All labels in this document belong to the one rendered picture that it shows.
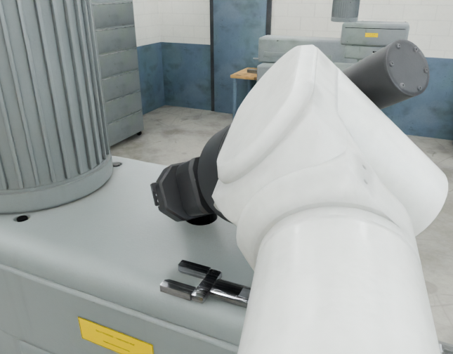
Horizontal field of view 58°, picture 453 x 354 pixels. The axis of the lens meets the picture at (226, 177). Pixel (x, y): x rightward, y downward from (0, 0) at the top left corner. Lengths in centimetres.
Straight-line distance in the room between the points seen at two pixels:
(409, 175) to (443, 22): 665
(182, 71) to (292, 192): 788
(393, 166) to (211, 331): 21
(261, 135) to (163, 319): 25
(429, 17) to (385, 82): 662
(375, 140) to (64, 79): 36
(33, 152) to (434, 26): 659
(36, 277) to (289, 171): 36
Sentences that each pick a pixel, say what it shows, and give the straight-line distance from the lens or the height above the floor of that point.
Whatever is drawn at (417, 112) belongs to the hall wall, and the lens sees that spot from 707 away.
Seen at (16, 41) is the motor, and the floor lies 208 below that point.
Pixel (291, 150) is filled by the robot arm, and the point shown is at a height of 207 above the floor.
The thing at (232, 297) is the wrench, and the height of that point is 190.
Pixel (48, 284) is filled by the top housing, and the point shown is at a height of 185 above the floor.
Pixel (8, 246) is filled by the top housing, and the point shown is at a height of 188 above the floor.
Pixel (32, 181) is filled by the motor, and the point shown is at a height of 193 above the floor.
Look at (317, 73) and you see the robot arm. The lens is 20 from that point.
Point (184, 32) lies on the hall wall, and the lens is 792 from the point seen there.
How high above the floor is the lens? 213
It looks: 25 degrees down
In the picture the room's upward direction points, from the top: straight up
